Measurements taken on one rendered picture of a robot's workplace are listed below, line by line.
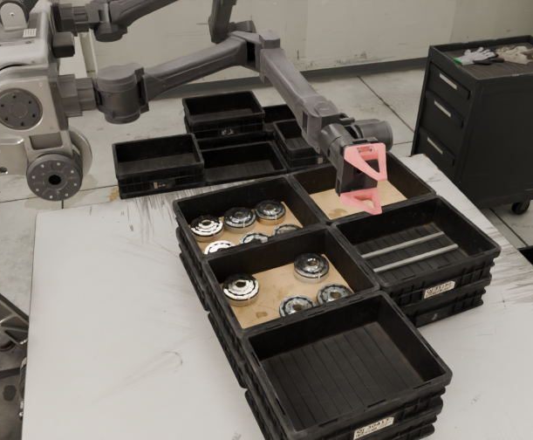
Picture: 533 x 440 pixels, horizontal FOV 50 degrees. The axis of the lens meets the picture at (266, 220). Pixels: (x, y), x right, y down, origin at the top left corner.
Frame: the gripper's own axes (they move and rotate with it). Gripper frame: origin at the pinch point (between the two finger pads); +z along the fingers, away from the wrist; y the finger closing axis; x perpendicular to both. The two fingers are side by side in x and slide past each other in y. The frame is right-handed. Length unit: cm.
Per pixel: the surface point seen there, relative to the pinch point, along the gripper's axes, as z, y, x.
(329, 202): -82, 61, -29
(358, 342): -22, 62, -13
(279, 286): -47, 62, 0
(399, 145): -239, 140, -149
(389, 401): 2, 53, -9
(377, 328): -25, 62, -20
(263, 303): -42, 62, 6
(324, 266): -49, 59, -14
